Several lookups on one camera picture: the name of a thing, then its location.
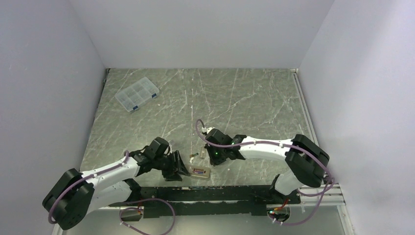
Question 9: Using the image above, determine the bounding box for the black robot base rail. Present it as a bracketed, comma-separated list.
[112, 185, 284, 218]

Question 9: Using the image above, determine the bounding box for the clear plastic organizer box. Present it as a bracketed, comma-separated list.
[115, 77, 160, 113]

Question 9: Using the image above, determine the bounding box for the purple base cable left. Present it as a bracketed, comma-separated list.
[119, 198, 177, 235]

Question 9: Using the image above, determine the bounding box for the white remote control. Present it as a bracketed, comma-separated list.
[186, 165, 210, 179]

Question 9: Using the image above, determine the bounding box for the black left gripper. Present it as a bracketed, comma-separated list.
[153, 150, 190, 181]

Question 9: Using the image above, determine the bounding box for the aluminium frame rail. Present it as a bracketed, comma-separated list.
[290, 69, 355, 235]

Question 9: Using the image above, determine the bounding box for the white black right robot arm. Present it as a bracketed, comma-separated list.
[196, 127, 330, 203]

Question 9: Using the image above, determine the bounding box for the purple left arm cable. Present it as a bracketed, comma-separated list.
[47, 150, 130, 224]

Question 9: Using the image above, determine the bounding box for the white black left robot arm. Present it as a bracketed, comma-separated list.
[42, 137, 190, 230]

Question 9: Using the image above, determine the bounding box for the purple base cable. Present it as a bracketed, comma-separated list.
[119, 198, 177, 235]
[267, 181, 336, 227]

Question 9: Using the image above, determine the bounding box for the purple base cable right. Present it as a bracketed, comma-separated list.
[267, 181, 336, 227]

